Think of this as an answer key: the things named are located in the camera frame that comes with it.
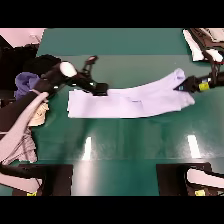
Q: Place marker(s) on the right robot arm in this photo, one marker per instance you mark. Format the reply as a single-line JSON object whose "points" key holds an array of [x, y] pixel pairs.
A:
{"points": [[203, 178]]}

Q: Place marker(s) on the grey striped garment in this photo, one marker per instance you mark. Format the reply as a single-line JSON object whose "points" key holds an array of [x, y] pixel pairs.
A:
{"points": [[23, 146]]}

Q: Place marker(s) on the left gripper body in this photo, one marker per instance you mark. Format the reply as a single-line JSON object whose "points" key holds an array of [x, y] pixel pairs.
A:
{"points": [[100, 89]]}

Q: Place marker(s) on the lavender shirt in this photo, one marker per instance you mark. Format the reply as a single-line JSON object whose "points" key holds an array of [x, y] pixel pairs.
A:
{"points": [[133, 103]]}

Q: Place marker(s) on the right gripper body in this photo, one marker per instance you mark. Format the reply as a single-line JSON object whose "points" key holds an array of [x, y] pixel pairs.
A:
{"points": [[190, 84]]}

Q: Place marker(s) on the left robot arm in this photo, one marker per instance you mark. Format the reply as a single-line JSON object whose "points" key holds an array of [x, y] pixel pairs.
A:
{"points": [[56, 77]]}

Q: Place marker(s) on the black garment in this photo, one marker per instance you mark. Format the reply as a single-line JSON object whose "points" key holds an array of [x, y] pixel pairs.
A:
{"points": [[40, 64]]}

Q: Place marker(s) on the cream garment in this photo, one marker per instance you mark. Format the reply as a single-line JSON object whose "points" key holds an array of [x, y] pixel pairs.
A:
{"points": [[39, 116]]}

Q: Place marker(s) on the purple garment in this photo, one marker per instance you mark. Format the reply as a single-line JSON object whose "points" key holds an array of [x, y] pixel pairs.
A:
{"points": [[27, 83]]}

